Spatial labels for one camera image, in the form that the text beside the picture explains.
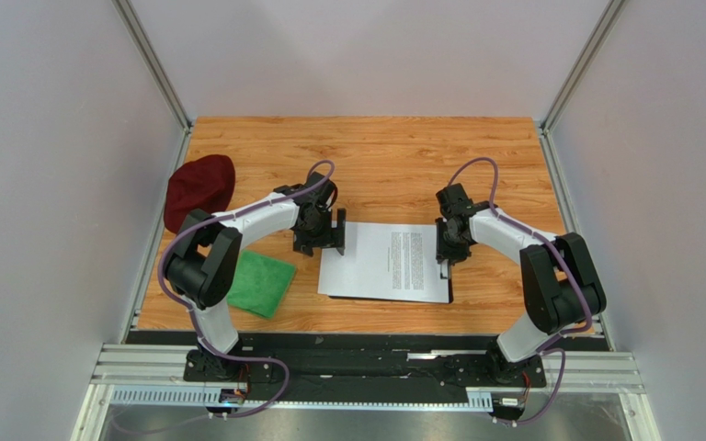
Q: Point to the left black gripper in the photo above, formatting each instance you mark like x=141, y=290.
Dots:
x=331, y=238

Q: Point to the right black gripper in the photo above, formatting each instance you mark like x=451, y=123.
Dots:
x=448, y=245

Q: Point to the printed white paper sheet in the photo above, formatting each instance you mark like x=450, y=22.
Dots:
x=390, y=260

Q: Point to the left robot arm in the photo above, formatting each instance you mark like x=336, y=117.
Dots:
x=197, y=268

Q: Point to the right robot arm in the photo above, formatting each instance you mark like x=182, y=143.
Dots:
x=560, y=284

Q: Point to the green cloth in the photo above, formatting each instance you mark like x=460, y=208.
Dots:
x=260, y=283

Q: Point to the dark red beret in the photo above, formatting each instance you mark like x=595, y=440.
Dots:
x=207, y=183

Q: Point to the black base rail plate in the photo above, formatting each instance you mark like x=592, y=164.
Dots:
x=265, y=343

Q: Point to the right frame post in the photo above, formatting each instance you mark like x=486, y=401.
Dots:
x=605, y=24

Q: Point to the frame post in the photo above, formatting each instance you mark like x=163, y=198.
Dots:
x=139, y=35
x=605, y=24

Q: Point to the aluminium frame rail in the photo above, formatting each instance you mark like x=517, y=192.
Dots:
x=578, y=372

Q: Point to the slotted cable duct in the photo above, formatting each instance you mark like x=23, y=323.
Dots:
x=476, y=401

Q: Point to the left frame post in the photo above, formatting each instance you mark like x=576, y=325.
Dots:
x=139, y=35

